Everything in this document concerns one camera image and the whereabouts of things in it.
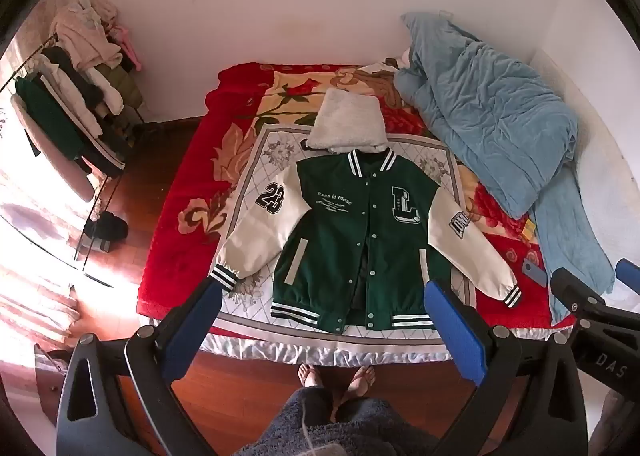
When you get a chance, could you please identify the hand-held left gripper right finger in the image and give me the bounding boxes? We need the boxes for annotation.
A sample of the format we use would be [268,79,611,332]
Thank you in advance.
[423,279,588,456]

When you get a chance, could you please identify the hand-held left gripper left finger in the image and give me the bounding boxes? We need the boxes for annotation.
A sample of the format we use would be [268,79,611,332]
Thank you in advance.
[56,277,224,456]

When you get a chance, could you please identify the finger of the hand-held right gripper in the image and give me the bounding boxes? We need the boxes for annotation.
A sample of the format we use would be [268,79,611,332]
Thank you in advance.
[550,267,622,318]
[616,258,640,295]

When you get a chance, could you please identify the green and cream varsity jacket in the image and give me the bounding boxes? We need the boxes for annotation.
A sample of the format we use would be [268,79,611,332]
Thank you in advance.
[209,147,522,334]

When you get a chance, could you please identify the black clothes rack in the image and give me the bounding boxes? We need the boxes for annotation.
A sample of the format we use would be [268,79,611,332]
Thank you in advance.
[0,34,151,287]

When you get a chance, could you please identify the pink fluffy clothes pile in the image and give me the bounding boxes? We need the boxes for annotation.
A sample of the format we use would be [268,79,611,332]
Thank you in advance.
[50,0,143,72]

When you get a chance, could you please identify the smartphone on bed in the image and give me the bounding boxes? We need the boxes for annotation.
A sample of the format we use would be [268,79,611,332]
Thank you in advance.
[522,259,547,288]

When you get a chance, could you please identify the red floral blanket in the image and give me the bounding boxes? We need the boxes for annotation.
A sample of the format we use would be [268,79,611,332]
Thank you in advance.
[137,61,576,337]

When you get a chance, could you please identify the white bed sheet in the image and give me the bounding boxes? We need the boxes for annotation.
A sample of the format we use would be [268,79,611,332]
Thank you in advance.
[525,46,640,287]

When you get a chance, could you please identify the person's right foot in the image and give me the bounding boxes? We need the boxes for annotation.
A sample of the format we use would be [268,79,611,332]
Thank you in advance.
[345,365,377,404]

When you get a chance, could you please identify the person's foot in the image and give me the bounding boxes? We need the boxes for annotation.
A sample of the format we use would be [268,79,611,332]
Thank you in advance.
[297,364,327,399]
[345,365,377,404]

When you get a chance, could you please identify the person's left foot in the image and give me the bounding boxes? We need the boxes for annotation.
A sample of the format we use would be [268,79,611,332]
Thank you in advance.
[297,364,327,399]

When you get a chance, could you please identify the black cloth bundle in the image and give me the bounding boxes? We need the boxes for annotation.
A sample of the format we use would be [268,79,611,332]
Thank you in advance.
[82,211,129,253]

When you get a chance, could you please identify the grey fleece pants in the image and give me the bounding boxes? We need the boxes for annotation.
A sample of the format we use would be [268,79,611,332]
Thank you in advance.
[245,385,441,456]

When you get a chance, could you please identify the brown wooden cabinet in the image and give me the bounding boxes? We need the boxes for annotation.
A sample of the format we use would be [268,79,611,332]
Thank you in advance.
[32,342,72,434]

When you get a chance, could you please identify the light blue quilt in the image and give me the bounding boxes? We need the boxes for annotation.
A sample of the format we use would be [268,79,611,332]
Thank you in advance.
[393,12,617,324]

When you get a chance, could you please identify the grey folded sweater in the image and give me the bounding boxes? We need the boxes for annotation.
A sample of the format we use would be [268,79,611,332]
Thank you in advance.
[306,89,390,155]

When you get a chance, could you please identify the white hanging garment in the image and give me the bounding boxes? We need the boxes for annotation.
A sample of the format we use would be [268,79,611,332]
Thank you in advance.
[30,59,123,137]

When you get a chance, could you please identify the green hanging jacket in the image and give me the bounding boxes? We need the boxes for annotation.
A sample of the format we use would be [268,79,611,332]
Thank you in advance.
[12,74,126,177]

